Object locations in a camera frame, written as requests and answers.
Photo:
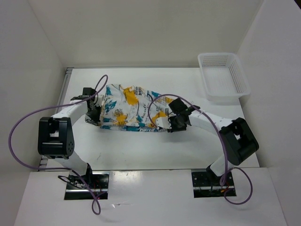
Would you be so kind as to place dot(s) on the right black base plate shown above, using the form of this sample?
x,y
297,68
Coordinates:
x,y
203,187

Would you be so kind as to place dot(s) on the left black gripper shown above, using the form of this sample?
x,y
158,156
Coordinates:
x,y
94,120

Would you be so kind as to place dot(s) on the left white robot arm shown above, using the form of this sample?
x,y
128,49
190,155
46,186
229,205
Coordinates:
x,y
55,136

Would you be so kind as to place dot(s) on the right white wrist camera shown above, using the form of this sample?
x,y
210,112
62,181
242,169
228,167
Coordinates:
x,y
163,123

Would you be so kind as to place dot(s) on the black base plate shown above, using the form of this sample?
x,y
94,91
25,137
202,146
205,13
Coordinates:
x,y
76,190
203,187

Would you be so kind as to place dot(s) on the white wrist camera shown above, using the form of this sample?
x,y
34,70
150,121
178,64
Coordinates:
x,y
163,123
99,100

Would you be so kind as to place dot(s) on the white plastic basket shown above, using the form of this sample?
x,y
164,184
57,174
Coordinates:
x,y
223,77

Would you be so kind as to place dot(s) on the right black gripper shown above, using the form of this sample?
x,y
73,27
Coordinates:
x,y
174,129

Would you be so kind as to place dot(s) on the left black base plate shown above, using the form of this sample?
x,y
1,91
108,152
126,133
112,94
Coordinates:
x,y
76,190

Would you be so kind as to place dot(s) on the colourful printed shorts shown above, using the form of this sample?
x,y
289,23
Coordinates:
x,y
131,109

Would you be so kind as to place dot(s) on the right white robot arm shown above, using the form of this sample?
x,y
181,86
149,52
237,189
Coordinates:
x,y
237,139

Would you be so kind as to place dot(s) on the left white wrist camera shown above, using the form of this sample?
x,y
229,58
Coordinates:
x,y
99,100

